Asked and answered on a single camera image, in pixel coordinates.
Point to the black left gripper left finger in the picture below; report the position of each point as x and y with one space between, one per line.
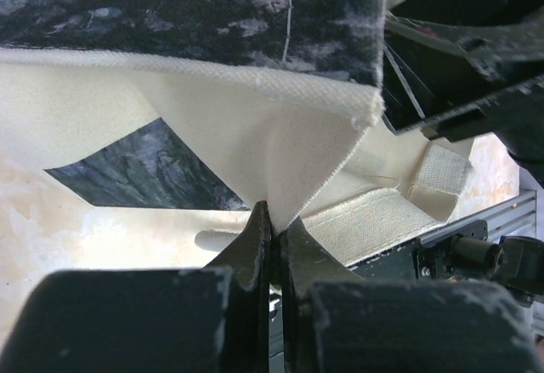
210 319

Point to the cream canvas tote bag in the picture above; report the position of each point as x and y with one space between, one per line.
219 104

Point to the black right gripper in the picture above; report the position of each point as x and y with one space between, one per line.
457 69

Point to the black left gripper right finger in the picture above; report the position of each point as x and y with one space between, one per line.
337 321

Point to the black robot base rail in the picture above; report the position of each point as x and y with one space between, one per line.
465 253

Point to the aluminium frame rail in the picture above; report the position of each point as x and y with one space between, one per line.
502 219

